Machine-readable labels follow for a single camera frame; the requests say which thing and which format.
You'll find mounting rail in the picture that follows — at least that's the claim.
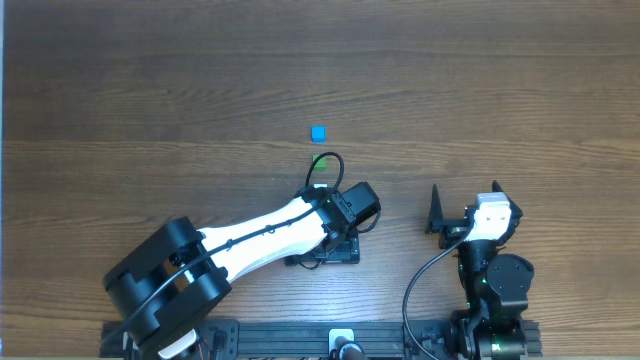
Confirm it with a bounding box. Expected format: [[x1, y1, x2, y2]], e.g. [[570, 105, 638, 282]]
[[99, 319, 544, 359]]

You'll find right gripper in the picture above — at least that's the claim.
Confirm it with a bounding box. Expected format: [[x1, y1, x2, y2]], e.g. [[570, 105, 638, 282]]
[[425, 180, 524, 250]]

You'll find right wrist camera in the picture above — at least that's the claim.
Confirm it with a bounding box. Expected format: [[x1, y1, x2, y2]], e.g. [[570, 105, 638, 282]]
[[472, 192, 514, 243]]

